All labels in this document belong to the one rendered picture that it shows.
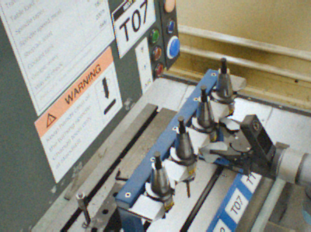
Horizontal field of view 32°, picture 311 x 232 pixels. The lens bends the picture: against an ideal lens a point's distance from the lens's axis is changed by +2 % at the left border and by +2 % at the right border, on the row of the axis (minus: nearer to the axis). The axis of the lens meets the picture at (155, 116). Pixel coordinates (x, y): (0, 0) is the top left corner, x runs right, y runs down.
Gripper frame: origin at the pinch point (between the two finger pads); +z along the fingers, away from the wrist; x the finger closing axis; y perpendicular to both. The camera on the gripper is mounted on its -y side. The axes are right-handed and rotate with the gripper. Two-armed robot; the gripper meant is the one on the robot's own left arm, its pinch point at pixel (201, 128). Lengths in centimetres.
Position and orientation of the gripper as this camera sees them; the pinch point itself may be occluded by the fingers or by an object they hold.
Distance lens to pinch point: 129.4
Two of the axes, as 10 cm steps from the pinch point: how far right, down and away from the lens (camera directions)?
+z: -8.7, -2.9, 4.0
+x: 4.9, -6.3, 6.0
